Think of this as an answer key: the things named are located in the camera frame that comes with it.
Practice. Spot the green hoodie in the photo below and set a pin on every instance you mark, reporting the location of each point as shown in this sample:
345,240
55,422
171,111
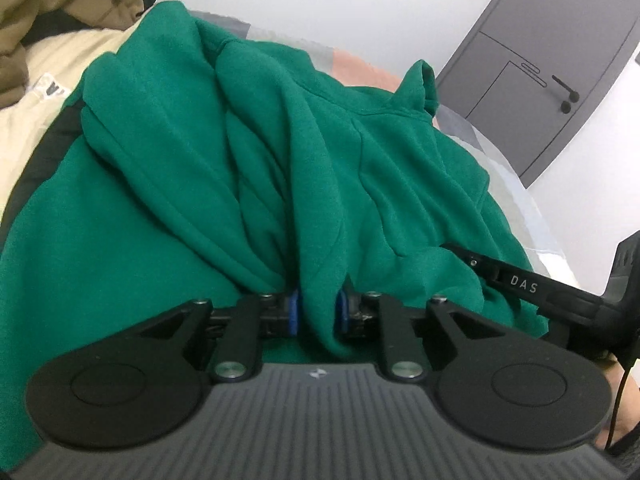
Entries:
200,135

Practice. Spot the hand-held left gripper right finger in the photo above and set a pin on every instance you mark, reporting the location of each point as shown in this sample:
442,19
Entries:
342,312

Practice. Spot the patchwork bed blanket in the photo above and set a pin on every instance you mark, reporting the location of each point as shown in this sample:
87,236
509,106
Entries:
25,125

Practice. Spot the person's right hand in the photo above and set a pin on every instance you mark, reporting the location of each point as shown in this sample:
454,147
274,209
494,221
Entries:
627,400

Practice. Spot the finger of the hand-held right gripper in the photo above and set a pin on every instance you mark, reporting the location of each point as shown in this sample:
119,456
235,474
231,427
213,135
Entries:
525,285

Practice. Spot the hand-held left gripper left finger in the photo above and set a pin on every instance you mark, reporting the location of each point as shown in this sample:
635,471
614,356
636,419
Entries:
292,311

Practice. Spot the brown jacket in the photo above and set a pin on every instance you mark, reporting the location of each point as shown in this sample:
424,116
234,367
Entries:
30,10

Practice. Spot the grey door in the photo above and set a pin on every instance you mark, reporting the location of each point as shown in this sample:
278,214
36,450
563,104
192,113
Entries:
525,35

